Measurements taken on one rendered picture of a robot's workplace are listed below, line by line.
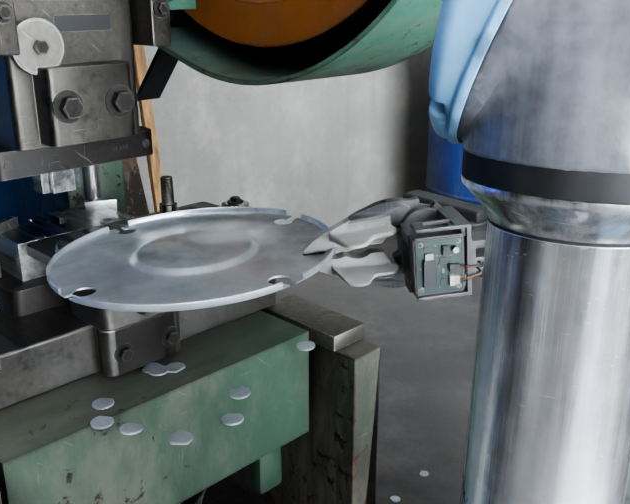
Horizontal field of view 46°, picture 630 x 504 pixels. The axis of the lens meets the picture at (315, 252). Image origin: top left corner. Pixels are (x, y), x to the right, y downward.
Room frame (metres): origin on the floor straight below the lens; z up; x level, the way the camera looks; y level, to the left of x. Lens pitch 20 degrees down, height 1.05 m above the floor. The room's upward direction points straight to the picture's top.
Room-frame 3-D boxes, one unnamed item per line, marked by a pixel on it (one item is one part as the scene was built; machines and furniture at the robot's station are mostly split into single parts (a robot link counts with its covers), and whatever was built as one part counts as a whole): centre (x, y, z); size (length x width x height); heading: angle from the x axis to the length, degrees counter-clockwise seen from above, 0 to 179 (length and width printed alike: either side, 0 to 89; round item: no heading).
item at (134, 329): (0.76, 0.19, 0.72); 0.25 x 0.14 x 0.14; 45
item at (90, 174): (0.98, 0.30, 0.81); 0.02 x 0.02 x 0.14
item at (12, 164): (0.89, 0.32, 0.86); 0.20 x 0.16 x 0.05; 135
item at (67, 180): (0.87, 0.31, 0.84); 0.05 x 0.03 x 0.04; 135
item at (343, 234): (0.68, -0.03, 0.82); 0.09 x 0.06 x 0.03; 97
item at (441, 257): (0.69, -0.14, 0.81); 0.12 x 0.09 x 0.08; 97
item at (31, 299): (0.89, 0.32, 0.72); 0.20 x 0.16 x 0.03; 135
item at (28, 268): (0.88, 0.31, 0.76); 0.15 x 0.09 x 0.05; 135
